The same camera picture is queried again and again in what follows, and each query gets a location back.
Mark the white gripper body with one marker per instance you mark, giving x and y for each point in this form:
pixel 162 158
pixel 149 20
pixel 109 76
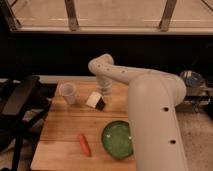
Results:
pixel 105 85

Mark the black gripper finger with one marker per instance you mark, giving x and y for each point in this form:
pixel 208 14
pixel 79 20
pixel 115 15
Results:
pixel 100 104

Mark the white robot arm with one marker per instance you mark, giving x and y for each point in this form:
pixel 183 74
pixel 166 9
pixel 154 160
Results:
pixel 151 101

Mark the clear plastic cup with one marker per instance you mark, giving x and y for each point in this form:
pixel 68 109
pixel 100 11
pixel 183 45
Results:
pixel 68 92

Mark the green plate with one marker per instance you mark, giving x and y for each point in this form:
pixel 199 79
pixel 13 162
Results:
pixel 116 139

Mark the orange carrot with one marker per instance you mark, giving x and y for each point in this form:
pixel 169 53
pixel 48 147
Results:
pixel 84 145

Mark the wooden cutting board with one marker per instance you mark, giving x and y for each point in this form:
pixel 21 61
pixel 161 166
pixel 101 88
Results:
pixel 59 149

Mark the metal can with blue lid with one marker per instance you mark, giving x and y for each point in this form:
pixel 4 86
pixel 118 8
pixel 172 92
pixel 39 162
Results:
pixel 193 82

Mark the black chair frame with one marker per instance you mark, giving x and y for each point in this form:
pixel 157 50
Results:
pixel 24 107

